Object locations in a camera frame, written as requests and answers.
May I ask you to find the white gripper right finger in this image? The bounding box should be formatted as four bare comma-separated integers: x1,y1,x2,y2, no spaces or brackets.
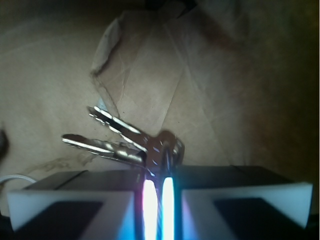
162,165,313,240

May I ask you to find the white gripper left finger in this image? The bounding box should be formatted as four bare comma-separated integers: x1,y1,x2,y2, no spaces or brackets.
7,169,157,240

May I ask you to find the silver key bunch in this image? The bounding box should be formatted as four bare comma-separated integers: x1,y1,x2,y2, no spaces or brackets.
61,106,185,177

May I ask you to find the brown paper bag bin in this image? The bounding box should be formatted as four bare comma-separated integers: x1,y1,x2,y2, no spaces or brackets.
0,0,320,182

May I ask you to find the white loop cord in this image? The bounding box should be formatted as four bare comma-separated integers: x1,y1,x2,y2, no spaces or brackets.
0,174,37,186

